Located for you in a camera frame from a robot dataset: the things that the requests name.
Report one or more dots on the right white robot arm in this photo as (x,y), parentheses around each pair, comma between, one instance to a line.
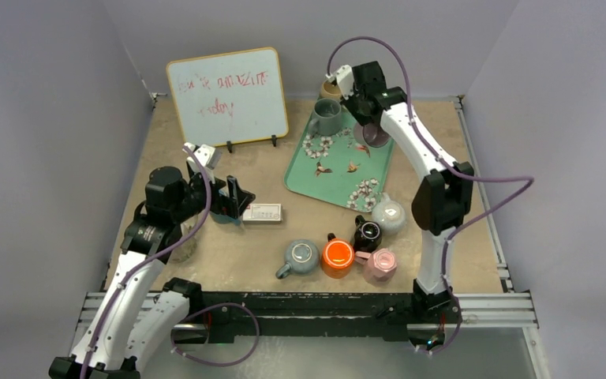
(444,196)

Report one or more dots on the grey-blue upside-down mug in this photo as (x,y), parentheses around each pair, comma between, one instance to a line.
(301,257)

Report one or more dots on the white whiteboard yellow frame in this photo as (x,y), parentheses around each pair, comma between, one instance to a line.
(229,98)

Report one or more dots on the cream white mug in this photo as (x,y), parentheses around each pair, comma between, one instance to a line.
(187,249)

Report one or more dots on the beige brown mug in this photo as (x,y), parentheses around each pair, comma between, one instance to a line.
(329,90)

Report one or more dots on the black mug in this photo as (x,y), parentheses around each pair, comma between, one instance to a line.
(367,236)

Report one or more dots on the pink faceted mug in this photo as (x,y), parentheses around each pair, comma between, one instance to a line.
(378,267)

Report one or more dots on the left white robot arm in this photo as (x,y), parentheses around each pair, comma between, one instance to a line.
(117,343)

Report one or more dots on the blue teal mug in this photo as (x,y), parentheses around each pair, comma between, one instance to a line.
(223,218)

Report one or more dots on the grey mug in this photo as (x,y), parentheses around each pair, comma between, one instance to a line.
(326,118)

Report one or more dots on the small white card box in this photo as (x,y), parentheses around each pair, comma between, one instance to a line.
(263,213)

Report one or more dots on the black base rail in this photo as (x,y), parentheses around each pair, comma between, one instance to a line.
(393,317)

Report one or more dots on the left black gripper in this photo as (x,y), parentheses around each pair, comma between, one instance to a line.
(237,198)

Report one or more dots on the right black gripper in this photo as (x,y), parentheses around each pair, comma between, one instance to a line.
(363,110)

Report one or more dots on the orange mug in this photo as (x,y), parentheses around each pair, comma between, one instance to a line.
(337,257)

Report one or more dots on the green floral tray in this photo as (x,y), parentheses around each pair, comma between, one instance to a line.
(338,170)

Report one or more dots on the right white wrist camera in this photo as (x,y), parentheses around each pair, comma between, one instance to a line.
(343,79)

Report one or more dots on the white speckled mug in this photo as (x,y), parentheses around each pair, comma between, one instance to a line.
(389,215)

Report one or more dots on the mauve purple mug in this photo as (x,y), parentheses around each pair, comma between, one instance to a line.
(371,135)

